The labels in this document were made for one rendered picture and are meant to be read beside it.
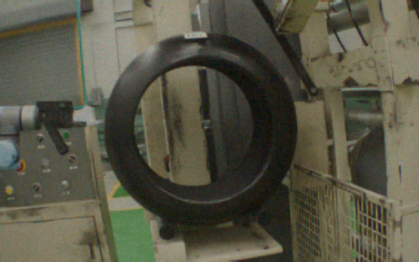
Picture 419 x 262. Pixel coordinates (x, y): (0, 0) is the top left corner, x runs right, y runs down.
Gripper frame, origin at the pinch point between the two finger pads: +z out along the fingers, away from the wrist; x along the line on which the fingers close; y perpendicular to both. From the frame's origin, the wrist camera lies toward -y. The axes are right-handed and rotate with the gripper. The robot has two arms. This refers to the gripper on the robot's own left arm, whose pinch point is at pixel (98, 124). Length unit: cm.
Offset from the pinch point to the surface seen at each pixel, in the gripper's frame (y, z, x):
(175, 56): 18.6, 21.7, -11.7
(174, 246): -33.7, 20.9, -11.4
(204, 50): 20.4, 29.4, -11.6
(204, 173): -17.8, 34.4, 25.6
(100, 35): 136, -60, 894
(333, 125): -2, 79, 20
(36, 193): -31, -32, 57
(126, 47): 109, -6, 897
